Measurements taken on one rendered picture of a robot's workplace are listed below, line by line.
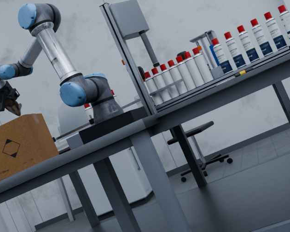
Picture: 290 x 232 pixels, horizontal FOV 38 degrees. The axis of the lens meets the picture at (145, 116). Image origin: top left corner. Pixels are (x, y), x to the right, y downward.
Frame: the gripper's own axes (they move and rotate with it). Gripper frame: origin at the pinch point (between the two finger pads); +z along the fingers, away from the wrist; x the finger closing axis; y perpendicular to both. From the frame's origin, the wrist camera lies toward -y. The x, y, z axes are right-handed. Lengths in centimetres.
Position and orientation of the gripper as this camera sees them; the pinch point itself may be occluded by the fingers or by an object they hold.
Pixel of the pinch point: (18, 115)
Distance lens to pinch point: 253.0
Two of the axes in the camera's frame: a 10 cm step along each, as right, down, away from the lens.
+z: 3.5, 7.1, 6.1
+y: 1.9, -6.9, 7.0
